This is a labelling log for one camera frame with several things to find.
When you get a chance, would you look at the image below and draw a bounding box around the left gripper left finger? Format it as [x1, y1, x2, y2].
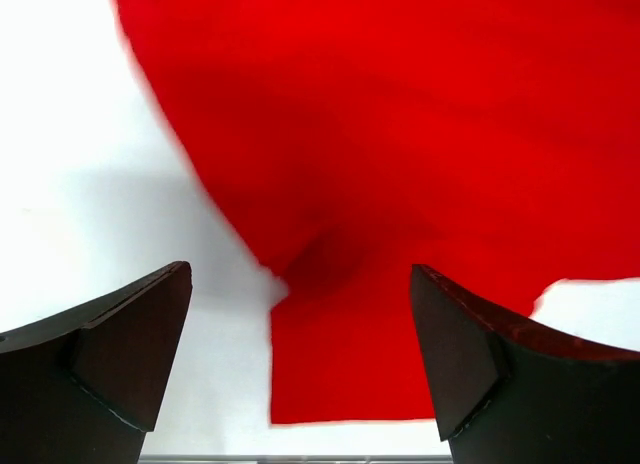
[1, 261, 192, 464]

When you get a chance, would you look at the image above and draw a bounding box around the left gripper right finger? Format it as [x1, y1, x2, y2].
[410, 265, 639, 464]

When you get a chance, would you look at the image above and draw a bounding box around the red t-shirt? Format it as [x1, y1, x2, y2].
[114, 0, 639, 425]

